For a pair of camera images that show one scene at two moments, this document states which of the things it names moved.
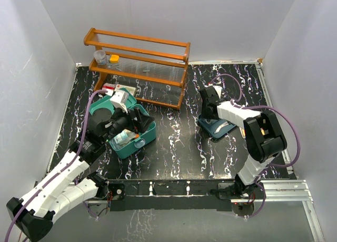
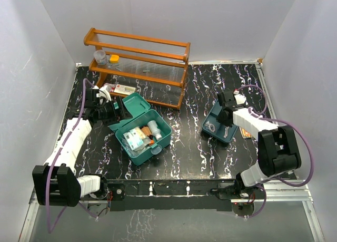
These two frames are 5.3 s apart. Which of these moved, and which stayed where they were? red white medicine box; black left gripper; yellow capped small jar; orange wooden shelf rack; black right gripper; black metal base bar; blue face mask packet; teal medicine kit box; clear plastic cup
Moved: black left gripper; black right gripper; teal medicine kit box; blue face mask packet
Stayed: red white medicine box; clear plastic cup; black metal base bar; yellow capped small jar; orange wooden shelf rack
